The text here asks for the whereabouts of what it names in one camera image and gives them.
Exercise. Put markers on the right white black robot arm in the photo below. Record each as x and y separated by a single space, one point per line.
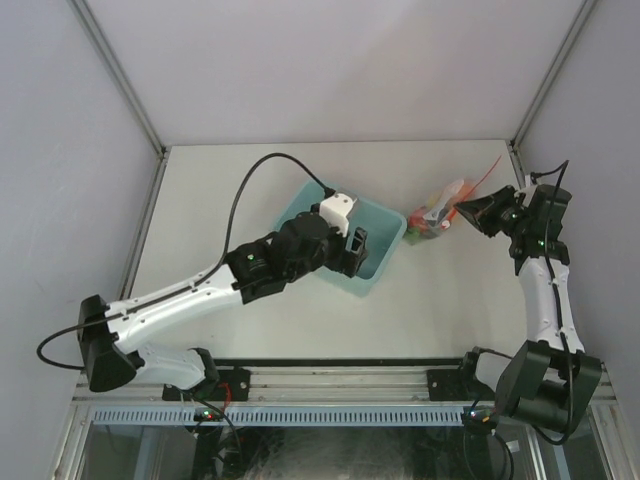
549 382

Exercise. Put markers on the aluminium frame post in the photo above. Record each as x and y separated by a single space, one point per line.
111 63
561 56

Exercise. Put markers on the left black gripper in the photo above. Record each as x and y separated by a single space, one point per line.
346 262

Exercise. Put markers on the clear zip top bag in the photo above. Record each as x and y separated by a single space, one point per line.
438 213

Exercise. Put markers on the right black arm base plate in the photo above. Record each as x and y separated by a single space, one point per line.
452 384

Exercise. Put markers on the right aluminium frame post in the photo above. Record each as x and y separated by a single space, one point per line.
561 56

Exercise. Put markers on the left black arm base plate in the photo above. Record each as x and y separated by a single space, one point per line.
234 385

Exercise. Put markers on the teal plastic bin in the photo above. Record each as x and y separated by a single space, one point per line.
385 228

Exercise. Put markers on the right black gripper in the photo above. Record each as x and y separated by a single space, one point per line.
490 204

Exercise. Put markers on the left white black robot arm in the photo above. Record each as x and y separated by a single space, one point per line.
116 344

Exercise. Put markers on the blue slotted cable duct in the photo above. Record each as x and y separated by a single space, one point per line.
284 416

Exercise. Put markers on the aluminium mounting rail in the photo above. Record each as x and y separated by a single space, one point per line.
393 384

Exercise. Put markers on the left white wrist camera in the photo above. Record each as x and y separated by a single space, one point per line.
336 211

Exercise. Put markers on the left aluminium frame post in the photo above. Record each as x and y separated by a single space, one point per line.
111 63

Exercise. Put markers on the green fake leaf vegetable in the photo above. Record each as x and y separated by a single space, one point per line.
415 235

